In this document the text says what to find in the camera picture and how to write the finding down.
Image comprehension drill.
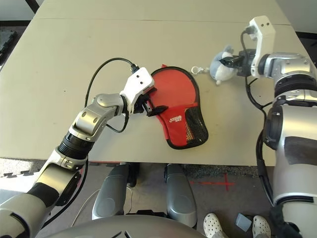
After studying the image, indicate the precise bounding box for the white floor cable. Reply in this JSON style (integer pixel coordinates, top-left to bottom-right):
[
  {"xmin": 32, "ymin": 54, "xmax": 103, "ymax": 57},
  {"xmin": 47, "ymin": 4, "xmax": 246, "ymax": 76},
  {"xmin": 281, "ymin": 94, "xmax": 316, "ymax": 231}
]
[{"xmin": 71, "ymin": 189, "xmax": 135, "ymax": 227}]

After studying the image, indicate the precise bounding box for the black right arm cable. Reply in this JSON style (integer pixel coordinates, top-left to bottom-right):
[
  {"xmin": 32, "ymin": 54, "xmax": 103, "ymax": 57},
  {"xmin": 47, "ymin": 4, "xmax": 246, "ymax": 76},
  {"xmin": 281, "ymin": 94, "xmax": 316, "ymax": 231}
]
[{"xmin": 240, "ymin": 26, "xmax": 276, "ymax": 207}]

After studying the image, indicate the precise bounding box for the grey puzzle foam mat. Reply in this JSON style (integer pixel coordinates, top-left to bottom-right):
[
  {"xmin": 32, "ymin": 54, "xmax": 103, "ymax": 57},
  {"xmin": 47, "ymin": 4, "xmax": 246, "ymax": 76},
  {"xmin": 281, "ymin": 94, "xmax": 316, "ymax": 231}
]
[{"xmin": 0, "ymin": 158, "xmax": 51, "ymax": 179}]

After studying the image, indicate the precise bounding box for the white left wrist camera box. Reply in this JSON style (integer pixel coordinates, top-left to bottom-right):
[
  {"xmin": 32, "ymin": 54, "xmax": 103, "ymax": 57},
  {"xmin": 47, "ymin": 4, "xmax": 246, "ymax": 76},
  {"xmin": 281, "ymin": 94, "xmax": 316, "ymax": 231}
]
[{"xmin": 119, "ymin": 66, "xmax": 154, "ymax": 114}]

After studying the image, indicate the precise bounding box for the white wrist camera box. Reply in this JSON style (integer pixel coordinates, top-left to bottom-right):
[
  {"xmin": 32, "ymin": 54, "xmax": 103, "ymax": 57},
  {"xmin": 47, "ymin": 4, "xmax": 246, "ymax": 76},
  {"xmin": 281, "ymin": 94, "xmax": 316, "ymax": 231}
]
[
  {"xmin": 249, "ymin": 15, "xmax": 277, "ymax": 79},
  {"xmin": 119, "ymin": 66, "xmax": 154, "ymax": 114}
]

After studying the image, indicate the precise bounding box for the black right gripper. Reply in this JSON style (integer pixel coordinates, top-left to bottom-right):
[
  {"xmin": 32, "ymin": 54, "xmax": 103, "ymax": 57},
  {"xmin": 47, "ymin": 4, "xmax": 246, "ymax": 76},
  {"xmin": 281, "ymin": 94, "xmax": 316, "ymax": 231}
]
[{"xmin": 221, "ymin": 49, "xmax": 256, "ymax": 76}]

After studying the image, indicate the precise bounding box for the white perforated clog shoe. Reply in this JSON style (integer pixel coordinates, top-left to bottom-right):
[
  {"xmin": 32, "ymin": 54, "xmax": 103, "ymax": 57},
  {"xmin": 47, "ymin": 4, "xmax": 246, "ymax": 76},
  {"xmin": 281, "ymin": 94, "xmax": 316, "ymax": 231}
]
[
  {"xmin": 252, "ymin": 215, "xmax": 272, "ymax": 238},
  {"xmin": 203, "ymin": 212, "xmax": 224, "ymax": 238}
]

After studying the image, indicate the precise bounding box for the grey foot pedal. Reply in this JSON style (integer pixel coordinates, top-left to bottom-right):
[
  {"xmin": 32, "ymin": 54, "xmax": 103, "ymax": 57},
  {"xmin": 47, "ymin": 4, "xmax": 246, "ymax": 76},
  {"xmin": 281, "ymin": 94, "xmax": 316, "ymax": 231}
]
[{"xmin": 235, "ymin": 212, "xmax": 253, "ymax": 232}]

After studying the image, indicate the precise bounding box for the grey robot leg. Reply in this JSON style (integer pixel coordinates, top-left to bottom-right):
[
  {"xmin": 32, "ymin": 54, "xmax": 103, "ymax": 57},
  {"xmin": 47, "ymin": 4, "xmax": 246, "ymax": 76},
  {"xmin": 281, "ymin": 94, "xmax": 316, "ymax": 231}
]
[
  {"xmin": 164, "ymin": 163, "xmax": 198, "ymax": 228},
  {"xmin": 92, "ymin": 163, "xmax": 137, "ymax": 221}
]

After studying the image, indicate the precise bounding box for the grey right robot leg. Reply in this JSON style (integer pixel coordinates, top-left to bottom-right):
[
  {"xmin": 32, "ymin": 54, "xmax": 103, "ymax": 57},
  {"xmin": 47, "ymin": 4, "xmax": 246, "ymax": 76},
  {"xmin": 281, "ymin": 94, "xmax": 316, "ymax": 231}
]
[{"xmin": 164, "ymin": 163, "xmax": 198, "ymax": 228}]

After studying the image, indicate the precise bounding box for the grey speckled floor mat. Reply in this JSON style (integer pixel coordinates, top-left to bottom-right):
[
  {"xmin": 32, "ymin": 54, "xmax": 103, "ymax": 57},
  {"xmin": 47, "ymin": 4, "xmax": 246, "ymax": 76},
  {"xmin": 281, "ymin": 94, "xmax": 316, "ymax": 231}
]
[{"xmin": 184, "ymin": 163, "xmax": 261, "ymax": 179}]

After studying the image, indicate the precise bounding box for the grey left robot leg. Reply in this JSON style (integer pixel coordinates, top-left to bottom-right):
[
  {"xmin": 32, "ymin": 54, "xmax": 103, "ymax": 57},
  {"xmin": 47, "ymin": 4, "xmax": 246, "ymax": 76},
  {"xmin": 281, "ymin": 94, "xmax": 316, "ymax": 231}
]
[{"xmin": 92, "ymin": 163, "xmax": 137, "ymax": 221}]

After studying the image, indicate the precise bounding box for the red black paddle case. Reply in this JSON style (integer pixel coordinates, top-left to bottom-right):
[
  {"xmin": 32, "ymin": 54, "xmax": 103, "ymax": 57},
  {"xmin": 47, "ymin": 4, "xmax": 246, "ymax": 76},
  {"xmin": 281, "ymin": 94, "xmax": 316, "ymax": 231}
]
[{"xmin": 150, "ymin": 63, "xmax": 209, "ymax": 150}]

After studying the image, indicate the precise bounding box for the grey white plush keychain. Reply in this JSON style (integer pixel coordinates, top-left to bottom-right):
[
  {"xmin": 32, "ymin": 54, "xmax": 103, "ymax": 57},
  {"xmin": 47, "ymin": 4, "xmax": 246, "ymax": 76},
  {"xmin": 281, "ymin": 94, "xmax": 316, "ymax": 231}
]
[{"xmin": 190, "ymin": 44, "xmax": 240, "ymax": 86}]

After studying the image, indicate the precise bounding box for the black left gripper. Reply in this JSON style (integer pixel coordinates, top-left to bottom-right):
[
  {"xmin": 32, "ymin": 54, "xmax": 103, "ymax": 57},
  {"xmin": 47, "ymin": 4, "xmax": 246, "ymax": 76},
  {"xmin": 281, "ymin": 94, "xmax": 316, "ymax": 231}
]
[{"xmin": 135, "ymin": 86, "xmax": 168, "ymax": 117}]

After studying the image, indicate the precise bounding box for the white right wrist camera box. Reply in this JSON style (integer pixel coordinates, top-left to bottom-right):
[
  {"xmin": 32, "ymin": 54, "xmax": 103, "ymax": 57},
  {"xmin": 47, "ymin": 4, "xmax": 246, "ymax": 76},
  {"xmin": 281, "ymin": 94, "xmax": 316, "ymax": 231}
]
[{"xmin": 249, "ymin": 15, "xmax": 277, "ymax": 79}]

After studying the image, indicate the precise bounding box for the grey robot torso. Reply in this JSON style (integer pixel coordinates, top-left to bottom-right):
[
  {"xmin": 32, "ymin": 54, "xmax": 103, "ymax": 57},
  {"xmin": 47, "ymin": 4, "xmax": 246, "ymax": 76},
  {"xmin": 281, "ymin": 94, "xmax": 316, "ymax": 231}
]
[{"xmin": 49, "ymin": 214, "xmax": 207, "ymax": 238}]

